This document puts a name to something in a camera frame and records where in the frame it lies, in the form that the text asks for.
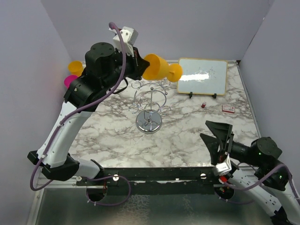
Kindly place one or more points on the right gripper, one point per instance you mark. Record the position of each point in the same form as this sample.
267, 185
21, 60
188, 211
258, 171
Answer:
221, 131

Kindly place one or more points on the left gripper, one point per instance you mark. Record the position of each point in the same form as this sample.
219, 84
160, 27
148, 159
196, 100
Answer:
139, 65

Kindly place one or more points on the yellow wine glass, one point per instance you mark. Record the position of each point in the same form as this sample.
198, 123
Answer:
160, 69
75, 68

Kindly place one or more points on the pink wine glass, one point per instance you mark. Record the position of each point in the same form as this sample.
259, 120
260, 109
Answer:
69, 79

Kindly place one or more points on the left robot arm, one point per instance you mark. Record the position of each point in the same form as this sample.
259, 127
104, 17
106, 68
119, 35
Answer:
101, 74

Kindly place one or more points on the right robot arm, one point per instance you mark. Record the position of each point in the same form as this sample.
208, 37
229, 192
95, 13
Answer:
255, 170

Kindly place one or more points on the chrome wine glass rack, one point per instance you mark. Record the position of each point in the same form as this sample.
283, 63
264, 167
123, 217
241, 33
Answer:
149, 100

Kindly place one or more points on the red white eraser card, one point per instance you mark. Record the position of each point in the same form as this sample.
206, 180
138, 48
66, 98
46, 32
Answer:
228, 109

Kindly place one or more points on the yellow framed whiteboard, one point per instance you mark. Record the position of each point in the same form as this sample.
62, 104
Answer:
203, 76

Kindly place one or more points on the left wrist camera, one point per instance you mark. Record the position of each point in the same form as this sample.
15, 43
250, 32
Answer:
129, 36

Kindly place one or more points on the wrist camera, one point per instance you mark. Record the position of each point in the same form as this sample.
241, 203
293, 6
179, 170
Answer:
129, 36
223, 168

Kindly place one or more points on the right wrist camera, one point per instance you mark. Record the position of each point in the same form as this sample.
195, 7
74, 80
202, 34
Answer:
223, 168

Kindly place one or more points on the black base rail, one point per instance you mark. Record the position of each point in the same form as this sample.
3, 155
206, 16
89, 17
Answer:
156, 181

